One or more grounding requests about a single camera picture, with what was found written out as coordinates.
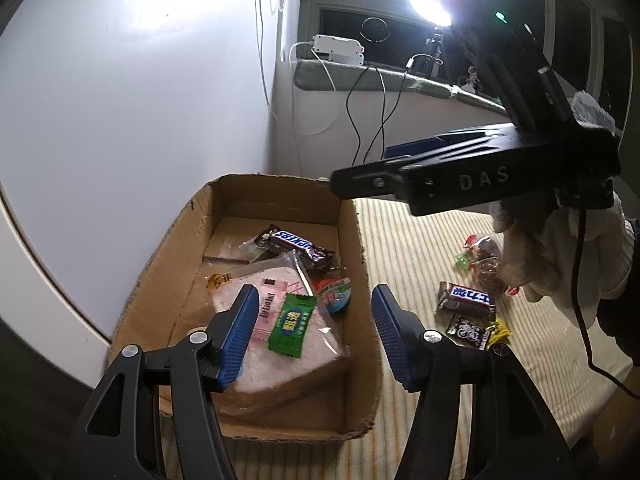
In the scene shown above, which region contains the snickers bar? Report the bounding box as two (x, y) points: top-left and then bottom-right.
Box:
(254, 224), (335, 271)
(436, 282), (496, 320)

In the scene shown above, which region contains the black patterned candy packet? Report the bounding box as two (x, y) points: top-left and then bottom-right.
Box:
(446, 314), (489, 351)

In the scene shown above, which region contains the yellow candy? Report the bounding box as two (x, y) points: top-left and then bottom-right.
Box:
(486, 318), (512, 349)

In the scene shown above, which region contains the clear bag dark red pastry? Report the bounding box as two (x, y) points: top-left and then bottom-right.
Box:
(470, 257), (520, 298)

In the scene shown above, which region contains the red-edged bag dark snack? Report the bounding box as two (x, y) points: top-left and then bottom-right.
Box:
(463, 234), (502, 268)

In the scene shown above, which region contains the right hand white glove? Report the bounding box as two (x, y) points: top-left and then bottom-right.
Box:
(489, 194), (634, 326)

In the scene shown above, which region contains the packaged white bread slice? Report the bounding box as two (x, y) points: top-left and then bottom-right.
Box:
(205, 252), (348, 403)

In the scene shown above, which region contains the green candy packet in box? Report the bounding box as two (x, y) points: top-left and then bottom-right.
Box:
(268, 294), (317, 359)

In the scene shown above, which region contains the small round jelly cup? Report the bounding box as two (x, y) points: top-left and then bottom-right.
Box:
(314, 278), (352, 314)

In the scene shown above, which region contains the brown cardboard box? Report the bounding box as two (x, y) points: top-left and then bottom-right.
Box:
(106, 174), (382, 442)

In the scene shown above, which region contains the striped beige mat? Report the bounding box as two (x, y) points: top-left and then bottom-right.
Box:
(150, 197), (634, 480)

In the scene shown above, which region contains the snickers bar in box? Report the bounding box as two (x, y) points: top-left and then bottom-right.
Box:
(254, 224), (335, 271)

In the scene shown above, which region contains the small green wrapped candy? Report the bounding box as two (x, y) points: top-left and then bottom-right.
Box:
(454, 250), (474, 271)

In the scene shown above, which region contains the white power strip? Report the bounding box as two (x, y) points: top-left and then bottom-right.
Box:
(312, 34), (364, 66)

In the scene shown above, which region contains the black tripod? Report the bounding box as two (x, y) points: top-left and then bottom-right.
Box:
(406, 27), (454, 86)

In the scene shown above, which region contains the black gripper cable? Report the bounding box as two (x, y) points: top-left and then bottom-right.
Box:
(569, 206), (640, 403)

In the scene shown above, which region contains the black hanging cable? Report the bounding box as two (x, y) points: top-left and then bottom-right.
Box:
(344, 54), (444, 166)

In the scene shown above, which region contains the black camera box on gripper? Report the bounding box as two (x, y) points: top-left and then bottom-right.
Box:
(452, 4), (577, 136)

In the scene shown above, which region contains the white hanging cable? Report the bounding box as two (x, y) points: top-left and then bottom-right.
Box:
(252, 0), (346, 137)

